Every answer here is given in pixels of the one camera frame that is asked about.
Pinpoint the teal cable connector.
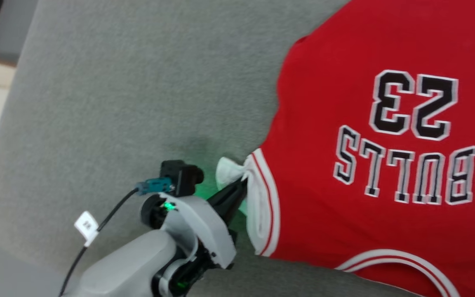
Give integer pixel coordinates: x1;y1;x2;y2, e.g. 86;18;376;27
135;177;174;196

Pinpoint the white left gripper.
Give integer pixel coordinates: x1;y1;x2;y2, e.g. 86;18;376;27
141;179;248;269

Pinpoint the red and white basketball jersey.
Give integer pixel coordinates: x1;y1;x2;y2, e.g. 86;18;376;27
215;0;475;297

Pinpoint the thin black cable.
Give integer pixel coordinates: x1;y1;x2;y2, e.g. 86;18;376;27
58;188;139;297

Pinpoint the white cable tag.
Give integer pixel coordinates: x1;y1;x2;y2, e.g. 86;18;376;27
74;211;99;247

